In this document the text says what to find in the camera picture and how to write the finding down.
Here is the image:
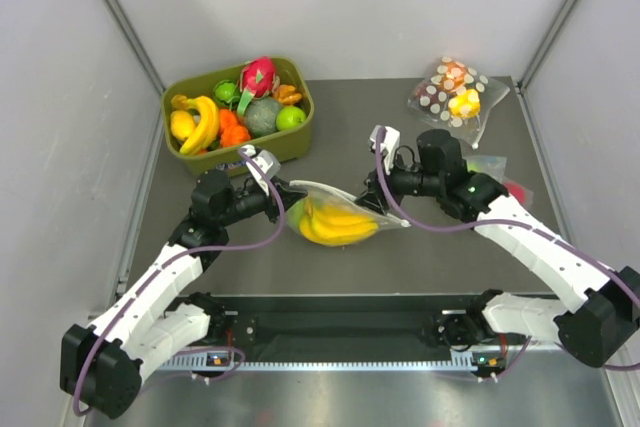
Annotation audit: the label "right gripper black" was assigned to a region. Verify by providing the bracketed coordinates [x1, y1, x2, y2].
[355, 150, 444, 216]

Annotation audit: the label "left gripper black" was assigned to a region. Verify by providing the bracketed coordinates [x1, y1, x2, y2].
[218, 176, 307, 227]

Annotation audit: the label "zip bag with bananas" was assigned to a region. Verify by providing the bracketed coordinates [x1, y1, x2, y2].
[287, 180, 411, 247]

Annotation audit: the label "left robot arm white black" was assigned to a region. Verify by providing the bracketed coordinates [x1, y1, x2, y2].
[60, 170, 307, 419]

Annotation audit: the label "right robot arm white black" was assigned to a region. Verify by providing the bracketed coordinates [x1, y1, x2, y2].
[356, 125, 639, 369]

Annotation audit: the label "blue zip bag colourful balls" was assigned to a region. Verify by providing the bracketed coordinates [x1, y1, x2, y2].
[465, 155, 534, 209]

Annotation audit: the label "polka dot zip bag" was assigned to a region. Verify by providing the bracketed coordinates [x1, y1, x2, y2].
[407, 56, 511, 150]

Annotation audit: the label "orange pumpkin toy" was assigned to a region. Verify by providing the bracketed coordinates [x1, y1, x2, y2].
[220, 124, 251, 148]

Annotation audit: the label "grey green melon toy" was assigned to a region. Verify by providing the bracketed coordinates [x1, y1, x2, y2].
[243, 97, 283, 138]

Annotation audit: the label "orange tangerine toy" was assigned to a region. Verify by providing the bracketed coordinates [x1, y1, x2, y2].
[219, 109, 240, 133]

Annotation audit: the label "orange walnut-like toy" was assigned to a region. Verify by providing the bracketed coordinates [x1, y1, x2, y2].
[272, 84, 303, 106]

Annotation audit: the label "yellow banana bunch in bin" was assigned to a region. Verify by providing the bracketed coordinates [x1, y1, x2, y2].
[171, 94, 219, 156]

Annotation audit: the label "pink dragon fruit toy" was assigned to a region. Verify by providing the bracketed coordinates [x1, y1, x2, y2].
[236, 56, 277, 117]

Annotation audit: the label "green round fruit toy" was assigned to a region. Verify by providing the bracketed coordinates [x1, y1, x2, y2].
[213, 80, 241, 105]

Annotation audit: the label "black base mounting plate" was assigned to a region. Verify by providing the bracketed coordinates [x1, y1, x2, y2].
[144, 294, 591, 363]

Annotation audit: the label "yellow lemon toy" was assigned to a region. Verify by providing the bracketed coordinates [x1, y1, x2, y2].
[170, 110, 197, 143]

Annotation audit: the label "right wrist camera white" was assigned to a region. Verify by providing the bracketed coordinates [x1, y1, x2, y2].
[368, 125, 400, 174]

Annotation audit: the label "slotted grey cable duct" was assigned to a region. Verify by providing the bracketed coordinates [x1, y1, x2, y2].
[159, 350, 506, 373]

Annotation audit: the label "left aluminium frame post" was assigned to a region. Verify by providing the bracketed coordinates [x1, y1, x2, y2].
[73, 0, 166, 93]

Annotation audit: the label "aluminium frame post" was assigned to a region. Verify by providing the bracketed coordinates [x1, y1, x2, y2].
[517, 0, 614, 91]
[73, 0, 166, 93]

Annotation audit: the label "right aluminium frame post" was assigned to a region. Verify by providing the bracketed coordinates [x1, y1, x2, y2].
[517, 0, 614, 91]

